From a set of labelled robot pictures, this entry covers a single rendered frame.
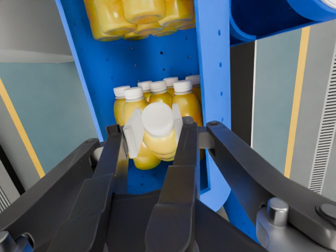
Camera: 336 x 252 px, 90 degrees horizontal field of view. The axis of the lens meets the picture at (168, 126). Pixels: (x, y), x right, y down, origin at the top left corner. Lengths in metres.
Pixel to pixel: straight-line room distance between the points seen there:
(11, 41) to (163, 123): 0.78
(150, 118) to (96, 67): 0.25
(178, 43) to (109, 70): 0.19
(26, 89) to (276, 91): 2.12
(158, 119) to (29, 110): 1.75
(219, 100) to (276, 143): 1.70
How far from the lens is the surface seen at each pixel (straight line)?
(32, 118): 1.92
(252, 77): 1.47
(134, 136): 0.16
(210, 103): 0.26
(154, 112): 0.20
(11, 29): 0.93
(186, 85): 0.34
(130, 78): 0.48
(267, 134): 1.86
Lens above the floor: 1.45
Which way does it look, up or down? 70 degrees down
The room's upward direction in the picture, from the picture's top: 176 degrees clockwise
